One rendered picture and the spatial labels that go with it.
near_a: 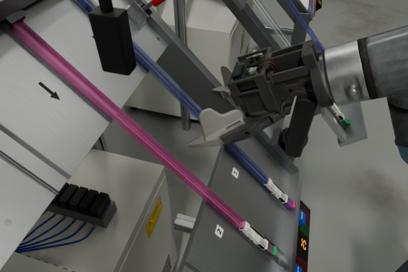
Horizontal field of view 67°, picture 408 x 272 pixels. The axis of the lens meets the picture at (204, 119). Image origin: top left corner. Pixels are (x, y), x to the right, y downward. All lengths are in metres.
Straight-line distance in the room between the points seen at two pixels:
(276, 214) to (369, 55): 0.34
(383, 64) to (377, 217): 1.29
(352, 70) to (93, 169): 0.66
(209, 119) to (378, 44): 0.22
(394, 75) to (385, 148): 1.56
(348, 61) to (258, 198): 0.29
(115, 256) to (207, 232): 0.30
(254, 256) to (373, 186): 1.26
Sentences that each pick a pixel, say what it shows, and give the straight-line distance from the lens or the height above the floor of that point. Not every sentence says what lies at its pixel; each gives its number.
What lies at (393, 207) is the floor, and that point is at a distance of 1.70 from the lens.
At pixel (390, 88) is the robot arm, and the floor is 1.05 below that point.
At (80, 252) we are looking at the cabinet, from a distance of 0.74.
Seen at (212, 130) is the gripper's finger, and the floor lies 0.95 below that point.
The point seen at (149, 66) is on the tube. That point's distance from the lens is 0.48.
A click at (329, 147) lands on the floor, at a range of 1.82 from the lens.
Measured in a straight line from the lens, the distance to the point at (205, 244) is 0.46.
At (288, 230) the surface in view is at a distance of 0.62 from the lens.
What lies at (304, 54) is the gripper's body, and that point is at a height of 1.06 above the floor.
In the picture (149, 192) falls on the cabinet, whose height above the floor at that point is 0.62.
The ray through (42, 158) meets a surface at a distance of 0.36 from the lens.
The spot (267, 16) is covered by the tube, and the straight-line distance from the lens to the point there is 0.67.
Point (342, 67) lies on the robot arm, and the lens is 0.39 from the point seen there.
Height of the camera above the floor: 1.26
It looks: 43 degrees down
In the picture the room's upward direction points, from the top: straight up
